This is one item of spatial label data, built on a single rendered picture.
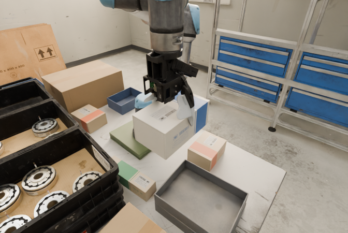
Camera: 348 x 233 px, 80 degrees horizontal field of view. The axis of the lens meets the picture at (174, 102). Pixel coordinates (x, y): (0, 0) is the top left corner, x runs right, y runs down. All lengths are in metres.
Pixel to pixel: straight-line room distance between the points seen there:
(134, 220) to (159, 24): 0.53
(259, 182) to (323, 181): 1.23
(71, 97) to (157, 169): 0.66
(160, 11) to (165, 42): 0.06
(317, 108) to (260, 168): 1.32
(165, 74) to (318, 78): 1.81
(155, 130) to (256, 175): 0.62
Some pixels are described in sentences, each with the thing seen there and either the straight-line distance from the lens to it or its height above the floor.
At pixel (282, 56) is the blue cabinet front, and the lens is 2.17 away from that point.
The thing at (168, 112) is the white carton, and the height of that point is 1.14.
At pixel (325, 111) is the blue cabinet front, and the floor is 0.41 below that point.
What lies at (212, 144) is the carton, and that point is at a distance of 1.00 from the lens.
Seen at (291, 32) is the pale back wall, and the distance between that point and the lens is 3.00.
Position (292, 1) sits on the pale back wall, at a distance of 2.97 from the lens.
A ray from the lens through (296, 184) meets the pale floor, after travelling 2.06.
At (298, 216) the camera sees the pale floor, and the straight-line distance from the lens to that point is 1.88.
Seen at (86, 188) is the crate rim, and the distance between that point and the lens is 0.69.
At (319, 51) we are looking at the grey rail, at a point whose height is 0.91.
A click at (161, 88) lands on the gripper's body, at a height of 1.23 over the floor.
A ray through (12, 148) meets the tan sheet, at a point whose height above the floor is 0.83.
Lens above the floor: 1.46
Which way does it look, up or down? 32 degrees down
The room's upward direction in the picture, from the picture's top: straight up
